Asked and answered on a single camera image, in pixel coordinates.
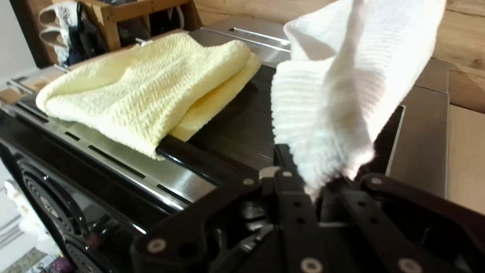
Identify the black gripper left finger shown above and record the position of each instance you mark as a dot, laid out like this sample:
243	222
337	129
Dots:
297	220

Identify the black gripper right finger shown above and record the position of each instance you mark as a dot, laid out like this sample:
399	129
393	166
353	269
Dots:
385	241

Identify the white ribbed towel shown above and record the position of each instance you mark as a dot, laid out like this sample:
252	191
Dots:
352	62

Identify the yellow hanging towel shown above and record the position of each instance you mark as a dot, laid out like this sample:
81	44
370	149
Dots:
171	85

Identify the black electric stove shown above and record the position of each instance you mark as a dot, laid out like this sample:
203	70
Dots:
100	199

